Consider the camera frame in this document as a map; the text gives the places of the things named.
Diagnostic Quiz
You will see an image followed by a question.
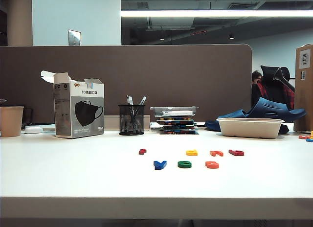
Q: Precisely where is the beige pulp bowl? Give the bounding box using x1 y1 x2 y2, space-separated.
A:
217 118 286 139

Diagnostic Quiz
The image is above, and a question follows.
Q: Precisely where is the white flat device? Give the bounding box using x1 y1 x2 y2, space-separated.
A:
22 123 57 132

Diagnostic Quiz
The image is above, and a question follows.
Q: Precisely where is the red plaid jacket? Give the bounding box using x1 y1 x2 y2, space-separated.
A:
256 81 295 109

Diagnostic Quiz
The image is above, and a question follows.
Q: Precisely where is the blue rubber slipper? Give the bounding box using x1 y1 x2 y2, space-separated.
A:
246 96 308 135
204 109 247 132

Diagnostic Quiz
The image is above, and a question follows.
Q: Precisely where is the metal wall plate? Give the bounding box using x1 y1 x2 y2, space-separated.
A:
68 29 82 46

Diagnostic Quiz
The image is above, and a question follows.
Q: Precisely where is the brown desk partition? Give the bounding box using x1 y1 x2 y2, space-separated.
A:
0 43 253 124

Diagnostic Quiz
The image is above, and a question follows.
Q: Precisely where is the black silver pen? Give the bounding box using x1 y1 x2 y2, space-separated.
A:
133 95 148 125
126 94 137 126

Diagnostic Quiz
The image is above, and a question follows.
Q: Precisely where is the black office chair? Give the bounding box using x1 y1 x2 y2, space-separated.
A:
251 65 296 110

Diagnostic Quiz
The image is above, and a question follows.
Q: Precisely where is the ceiling light strip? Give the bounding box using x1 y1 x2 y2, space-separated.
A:
121 9 313 18

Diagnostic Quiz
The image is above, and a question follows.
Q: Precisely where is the blue letter y magnet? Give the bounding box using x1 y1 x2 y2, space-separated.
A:
153 160 168 170

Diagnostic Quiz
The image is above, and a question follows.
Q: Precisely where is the tall cardboard box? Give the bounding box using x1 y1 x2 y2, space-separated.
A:
294 44 313 133

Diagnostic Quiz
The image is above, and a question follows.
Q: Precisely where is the black mesh pen holder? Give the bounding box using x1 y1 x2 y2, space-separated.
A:
118 104 145 136

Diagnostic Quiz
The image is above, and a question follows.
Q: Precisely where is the grey face mask box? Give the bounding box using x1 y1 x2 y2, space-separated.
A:
40 70 105 139

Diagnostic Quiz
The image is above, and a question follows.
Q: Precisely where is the white marker pen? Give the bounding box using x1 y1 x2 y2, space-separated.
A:
161 110 194 116

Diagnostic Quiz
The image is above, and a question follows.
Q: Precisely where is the white earbuds case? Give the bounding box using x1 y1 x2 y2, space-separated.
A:
24 126 44 134

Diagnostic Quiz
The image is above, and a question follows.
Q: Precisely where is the brown paper cup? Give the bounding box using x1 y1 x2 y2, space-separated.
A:
0 106 25 137

